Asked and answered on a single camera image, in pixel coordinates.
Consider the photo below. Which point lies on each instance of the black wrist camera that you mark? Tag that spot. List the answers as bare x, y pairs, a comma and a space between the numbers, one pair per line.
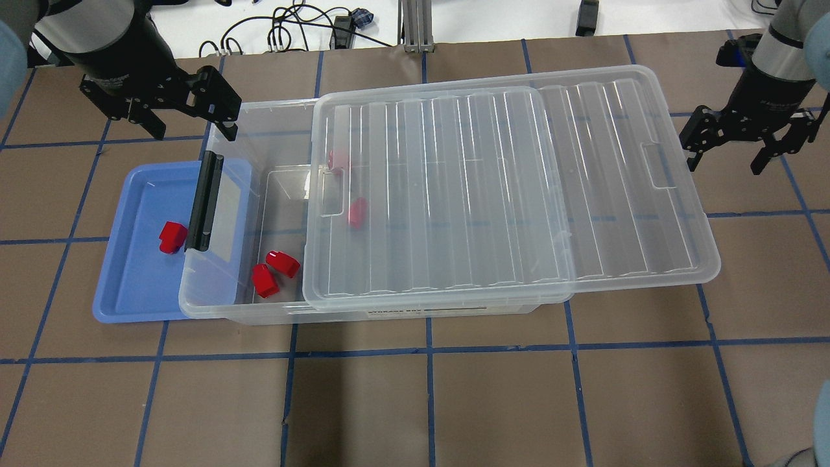
738, 52

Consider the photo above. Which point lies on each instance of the clear plastic storage box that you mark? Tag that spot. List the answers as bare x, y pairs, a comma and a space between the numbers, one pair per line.
261, 203

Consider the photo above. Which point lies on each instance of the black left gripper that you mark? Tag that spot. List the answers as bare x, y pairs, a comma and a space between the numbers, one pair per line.
111, 65

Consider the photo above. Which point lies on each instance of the red block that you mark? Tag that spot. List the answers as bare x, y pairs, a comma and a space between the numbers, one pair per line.
357, 212
264, 282
172, 237
283, 263

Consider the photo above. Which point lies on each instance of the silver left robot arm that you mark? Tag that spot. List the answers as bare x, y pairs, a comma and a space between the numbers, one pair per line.
59, 23

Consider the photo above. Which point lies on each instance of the black box latch handle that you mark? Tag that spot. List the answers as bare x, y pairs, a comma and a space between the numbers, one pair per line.
205, 202

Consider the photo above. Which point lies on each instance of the blue plastic tray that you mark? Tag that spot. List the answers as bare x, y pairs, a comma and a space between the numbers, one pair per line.
139, 282

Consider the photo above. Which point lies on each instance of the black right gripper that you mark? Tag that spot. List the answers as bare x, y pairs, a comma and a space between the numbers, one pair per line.
765, 89

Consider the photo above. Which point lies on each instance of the clear plastic box lid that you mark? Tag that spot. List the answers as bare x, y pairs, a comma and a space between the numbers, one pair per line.
510, 190

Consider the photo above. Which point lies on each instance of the aluminium frame post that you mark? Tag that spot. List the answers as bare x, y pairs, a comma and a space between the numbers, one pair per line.
415, 20

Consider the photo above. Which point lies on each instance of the red block far corner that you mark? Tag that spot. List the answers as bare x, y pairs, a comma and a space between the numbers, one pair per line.
339, 160

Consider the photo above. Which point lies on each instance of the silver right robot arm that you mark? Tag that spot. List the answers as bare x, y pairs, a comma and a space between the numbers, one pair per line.
779, 69

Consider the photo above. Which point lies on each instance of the black power adapter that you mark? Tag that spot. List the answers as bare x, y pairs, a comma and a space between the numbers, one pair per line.
587, 17

